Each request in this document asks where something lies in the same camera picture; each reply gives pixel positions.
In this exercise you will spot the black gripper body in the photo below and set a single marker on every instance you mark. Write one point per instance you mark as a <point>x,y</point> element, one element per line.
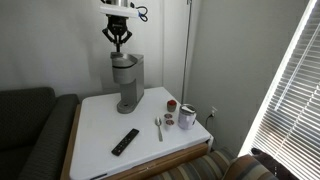
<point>117,25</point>

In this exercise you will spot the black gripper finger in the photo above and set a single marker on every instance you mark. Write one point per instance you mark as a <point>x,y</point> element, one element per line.
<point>125,37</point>
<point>110,36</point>

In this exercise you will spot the grey coffee machine lid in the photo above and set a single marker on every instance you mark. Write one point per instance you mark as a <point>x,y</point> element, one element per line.
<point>122,60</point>

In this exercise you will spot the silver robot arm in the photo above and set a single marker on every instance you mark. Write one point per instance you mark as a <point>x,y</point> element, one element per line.
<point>118,2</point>

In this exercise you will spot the grey pod coffee machine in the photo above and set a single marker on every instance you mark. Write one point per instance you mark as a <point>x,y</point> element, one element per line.
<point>131,86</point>

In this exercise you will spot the brown coffee pod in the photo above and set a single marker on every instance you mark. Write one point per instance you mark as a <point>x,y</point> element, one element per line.
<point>168,116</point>

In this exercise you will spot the small white coffee pod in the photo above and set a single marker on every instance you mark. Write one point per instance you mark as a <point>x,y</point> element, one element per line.
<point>170,124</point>

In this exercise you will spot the thin metal lamp pole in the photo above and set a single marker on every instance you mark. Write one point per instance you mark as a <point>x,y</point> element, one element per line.
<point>186,50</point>

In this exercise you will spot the brown cup with red top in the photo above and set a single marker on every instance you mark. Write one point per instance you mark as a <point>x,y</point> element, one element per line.
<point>171,106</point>

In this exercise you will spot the metal spoon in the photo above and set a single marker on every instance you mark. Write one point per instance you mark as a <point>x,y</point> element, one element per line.
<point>158,122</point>

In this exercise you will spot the white lidded mug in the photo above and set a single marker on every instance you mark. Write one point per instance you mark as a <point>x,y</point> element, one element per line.
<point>186,118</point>

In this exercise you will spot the black remote control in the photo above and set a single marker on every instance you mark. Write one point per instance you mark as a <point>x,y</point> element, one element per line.
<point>125,142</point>

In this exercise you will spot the dark grey sofa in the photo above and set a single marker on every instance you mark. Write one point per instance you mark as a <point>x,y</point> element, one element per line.
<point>30,133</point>

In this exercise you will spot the striped sofa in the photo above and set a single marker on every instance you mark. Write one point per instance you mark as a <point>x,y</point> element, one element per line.
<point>193,170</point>

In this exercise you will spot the striped sofa cushion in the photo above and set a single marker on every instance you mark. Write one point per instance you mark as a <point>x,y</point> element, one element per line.
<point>246,168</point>

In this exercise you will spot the white window blinds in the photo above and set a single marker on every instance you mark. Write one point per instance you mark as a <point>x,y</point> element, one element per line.
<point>293,100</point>

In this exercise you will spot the dark brown pillow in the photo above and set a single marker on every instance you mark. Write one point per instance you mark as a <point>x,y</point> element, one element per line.
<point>276,165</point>

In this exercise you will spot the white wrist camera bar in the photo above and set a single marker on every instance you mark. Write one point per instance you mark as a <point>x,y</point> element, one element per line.
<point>118,10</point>

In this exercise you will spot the white wall power outlet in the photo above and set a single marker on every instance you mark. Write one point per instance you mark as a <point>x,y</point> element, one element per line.
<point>213,110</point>

